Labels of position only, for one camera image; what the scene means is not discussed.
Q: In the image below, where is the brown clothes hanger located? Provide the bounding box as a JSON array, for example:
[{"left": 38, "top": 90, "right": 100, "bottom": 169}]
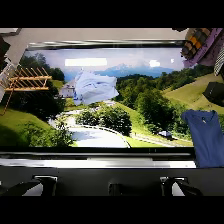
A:
[{"left": 0, "top": 66, "right": 54, "bottom": 117}]

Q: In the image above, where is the light blue shirt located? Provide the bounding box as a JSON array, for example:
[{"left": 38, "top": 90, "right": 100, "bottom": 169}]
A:
[{"left": 72, "top": 68, "right": 120, "bottom": 106}]

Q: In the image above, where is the blue T-shirt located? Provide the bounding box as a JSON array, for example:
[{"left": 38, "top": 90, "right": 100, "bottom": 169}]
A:
[{"left": 181, "top": 109, "right": 224, "bottom": 169}]

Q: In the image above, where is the yellow and dark striped garment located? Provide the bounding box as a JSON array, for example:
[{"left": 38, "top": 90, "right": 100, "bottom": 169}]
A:
[{"left": 180, "top": 28, "right": 212, "bottom": 61}]

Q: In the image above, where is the black and white striped garment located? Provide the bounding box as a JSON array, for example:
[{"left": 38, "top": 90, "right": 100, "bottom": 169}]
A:
[{"left": 213, "top": 44, "right": 224, "bottom": 77}]

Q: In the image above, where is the silver frame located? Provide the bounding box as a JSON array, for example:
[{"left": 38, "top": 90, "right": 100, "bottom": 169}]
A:
[{"left": 0, "top": 155, "right": 198, "bottom": 197}]

